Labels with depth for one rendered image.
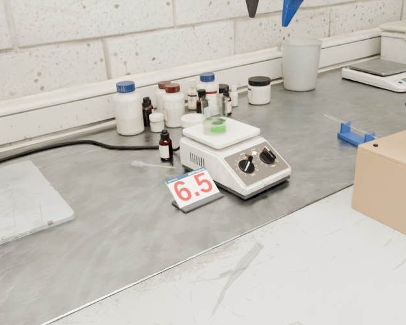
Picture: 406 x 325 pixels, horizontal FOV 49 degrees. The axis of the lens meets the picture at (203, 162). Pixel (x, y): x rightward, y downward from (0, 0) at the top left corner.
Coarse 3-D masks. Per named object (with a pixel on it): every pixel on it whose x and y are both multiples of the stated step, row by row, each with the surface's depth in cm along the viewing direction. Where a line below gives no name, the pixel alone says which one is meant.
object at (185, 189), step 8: (192, 176) 84; (200, 176) 85; (208, 176) 85; (176, 184) 82; (184, 184) 82; (192, 184) 83; (200, 184) 84; (208, 184) 84; (176, 192) 81; (184, 192) 81; (192, 192) 82; (200, 192) 83; (208, 192) 83; (184, 200) 81
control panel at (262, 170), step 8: (256, 144) 88; (264, 144) 89; (240, 152) 86; (248, 152) 86; (256, 152) 87; (232, 160) 84; (240, 160) 84; (256, 160) 85; (280, 160) 87; (232, 168) 82; (256, 168) 84; (264, 168) 85; (272, 168) 85; (280, 168) 86; (240, 176) 82; (248, 176) 82; (256, 176) 83; (264, 176) 83; (248, 184) 81
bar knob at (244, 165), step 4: (252, 156) 83; (244, 160) 84; (248, 160) 82; (252, 160) 83; (240, 164) 83; (244, 164) 83; (248, 164) 81; (252, 164) 84; (240, 168) 82; (244, 168) 82; (248, 168) 82; (252, 168) 83; (244, 172) 82; (248, 172) 82; (252, 172) 83
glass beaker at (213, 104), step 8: (208, 96) 89; (216, 96) 89; (224, 96) 88; (208, 104) 85; (216, 104) 85; (224, 104) 85; (208, 112) 86; (216, 112) 85; (224, 112) 86; (208, 120) 86; (216, 120) 86; (224, 120) 87; (208, 128) 87; (216, 128) 87; (224, 128) 88
